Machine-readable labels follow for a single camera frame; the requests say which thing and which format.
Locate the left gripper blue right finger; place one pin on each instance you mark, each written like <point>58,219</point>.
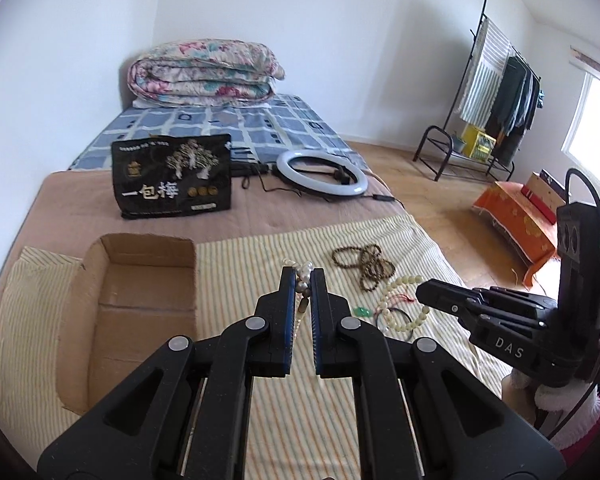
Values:
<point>420,414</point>

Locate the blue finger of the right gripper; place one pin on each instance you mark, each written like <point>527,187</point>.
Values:
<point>497,304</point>

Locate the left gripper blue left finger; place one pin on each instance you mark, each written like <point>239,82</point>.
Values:
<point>184,412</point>

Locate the dark blue bangle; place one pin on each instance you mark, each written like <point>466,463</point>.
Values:
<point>393,319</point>

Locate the orange cloth covered box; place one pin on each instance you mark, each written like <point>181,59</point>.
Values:
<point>526,226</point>

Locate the red and beige books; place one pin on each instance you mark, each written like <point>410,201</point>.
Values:
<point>545,193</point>

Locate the cardboard box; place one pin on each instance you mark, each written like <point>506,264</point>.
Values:
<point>130,295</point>

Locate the black clothes rack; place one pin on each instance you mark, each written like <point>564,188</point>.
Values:
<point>440,147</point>

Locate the yellow box on rack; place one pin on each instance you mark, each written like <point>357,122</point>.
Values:
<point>478,145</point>

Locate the dark hanging clothes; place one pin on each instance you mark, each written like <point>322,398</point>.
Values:
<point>512,113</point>

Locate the window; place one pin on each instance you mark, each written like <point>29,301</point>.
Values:
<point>582,143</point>

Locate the brown bed cover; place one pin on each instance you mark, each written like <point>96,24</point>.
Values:
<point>75,208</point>

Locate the black snack bag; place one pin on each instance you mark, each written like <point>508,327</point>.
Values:
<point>166,176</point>

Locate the striped hanging towel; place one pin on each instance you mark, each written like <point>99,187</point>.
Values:
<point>485,73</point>

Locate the blue checkered bed sheet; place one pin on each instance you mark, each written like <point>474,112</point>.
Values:
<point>259,133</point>

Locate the folded floral quilt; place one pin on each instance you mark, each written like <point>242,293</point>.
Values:
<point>205,72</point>

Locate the white ring light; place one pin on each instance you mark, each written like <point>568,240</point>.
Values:
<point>322,174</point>

